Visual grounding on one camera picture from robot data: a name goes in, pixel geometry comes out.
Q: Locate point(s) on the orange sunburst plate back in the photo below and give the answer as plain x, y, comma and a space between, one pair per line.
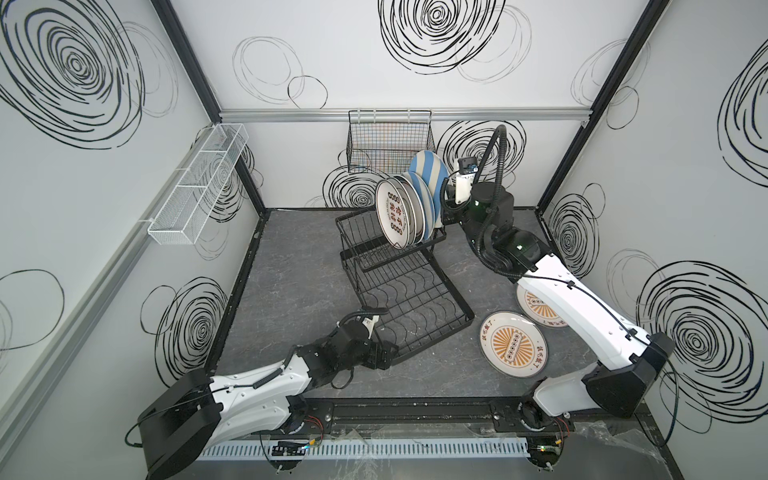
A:
537, 310

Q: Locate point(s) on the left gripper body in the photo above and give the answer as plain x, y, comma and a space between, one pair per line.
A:
380, 351

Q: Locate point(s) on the white slotted cable duct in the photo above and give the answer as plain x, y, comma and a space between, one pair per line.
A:
353, 449

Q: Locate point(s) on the black wire wall basket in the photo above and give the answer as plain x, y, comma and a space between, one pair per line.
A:
386, 141

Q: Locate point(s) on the white plate red characters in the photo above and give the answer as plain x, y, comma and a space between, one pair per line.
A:
393, 214

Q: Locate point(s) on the white mesh wall shelf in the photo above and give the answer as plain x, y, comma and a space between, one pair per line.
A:
189, 206

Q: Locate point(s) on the white plate green outline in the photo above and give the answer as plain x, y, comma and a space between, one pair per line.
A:
413, 219

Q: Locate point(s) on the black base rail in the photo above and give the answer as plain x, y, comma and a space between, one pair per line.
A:
503, 414

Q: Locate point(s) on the orange sunburst plate front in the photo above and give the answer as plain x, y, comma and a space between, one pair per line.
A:
513, 344

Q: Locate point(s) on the blue striped plate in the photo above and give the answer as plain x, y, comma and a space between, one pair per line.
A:
431, 168
425, 198

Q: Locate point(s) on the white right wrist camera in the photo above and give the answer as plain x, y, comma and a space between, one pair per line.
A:
465, 177

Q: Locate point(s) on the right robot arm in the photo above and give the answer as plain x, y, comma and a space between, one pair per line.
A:
629, 359

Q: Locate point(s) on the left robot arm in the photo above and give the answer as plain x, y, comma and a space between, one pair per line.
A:
200, 411

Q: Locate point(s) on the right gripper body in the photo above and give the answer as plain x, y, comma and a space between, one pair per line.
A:
452, 204

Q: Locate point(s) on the orange sunburst plate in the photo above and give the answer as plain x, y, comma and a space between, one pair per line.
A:
537, 310
513, 344

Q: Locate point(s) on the black wire dish rack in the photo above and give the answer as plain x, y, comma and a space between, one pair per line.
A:
423, 305

